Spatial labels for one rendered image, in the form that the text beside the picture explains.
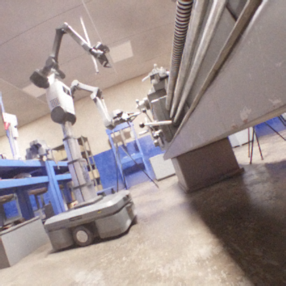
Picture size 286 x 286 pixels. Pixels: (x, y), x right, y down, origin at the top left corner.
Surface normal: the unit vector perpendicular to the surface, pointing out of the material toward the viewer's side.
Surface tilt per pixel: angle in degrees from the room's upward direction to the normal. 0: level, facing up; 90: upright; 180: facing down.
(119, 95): 90
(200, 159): 90
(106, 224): 90
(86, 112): 90
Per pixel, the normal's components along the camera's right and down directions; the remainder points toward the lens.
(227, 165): -0.07, -0.12
